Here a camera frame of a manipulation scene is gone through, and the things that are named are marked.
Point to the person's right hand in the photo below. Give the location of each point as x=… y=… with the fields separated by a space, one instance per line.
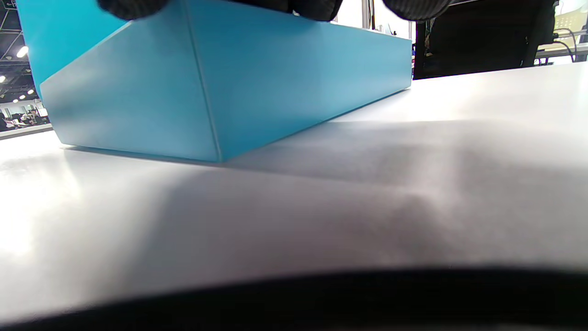
x=312 y=9

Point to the blue file box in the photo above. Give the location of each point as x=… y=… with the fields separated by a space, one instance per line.
x=257 y=78

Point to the black mesh office chair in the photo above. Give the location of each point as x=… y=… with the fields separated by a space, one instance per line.
x=477 y=41

